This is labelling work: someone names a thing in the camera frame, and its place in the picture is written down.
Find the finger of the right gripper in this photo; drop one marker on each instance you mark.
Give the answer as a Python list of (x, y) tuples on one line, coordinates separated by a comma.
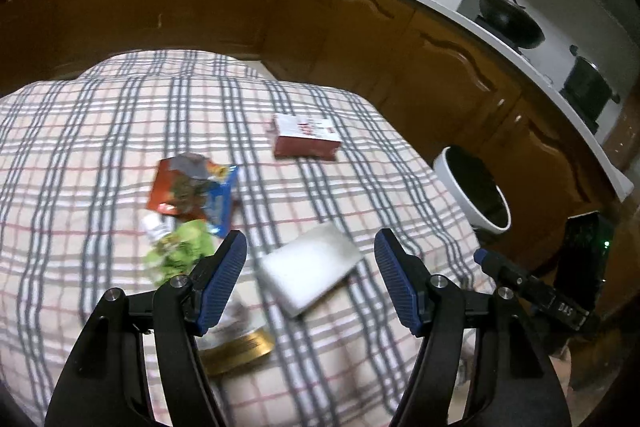
[(544, 298)]

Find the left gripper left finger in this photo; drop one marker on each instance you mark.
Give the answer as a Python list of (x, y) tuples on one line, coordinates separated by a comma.
[(104, 382)]

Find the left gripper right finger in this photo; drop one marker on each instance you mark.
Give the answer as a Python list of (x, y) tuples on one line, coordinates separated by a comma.
[(513, 381)]

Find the gold green snack wrapper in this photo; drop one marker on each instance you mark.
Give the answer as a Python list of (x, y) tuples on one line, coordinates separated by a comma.
[(228, 335)]

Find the white foam block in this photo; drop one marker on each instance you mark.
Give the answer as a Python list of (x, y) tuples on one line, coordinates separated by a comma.
[(301, 272)]

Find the orange blue snack bag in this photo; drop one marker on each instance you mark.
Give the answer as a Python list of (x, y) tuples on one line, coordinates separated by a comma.
[(190, 186)]

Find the red white 1928 box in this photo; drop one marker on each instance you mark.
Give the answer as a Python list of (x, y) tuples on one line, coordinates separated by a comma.
[(300, 136)]

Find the white trash bin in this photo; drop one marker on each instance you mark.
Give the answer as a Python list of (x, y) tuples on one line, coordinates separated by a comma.
[(475, 190)]

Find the person right hand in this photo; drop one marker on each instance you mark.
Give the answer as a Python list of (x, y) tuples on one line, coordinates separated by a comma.
[(562, 364)]

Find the black stock pot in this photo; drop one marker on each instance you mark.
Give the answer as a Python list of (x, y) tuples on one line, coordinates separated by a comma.
[(586, 90)]

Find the wooden lower cabinets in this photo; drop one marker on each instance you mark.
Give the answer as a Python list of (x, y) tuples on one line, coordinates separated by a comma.
[(437, 78)]

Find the plaid tablecloth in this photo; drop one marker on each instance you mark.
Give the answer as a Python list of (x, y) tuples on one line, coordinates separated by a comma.
[(99, 172)]

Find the black wok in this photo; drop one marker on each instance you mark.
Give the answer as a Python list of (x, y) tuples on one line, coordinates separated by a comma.
[(510, 20)]

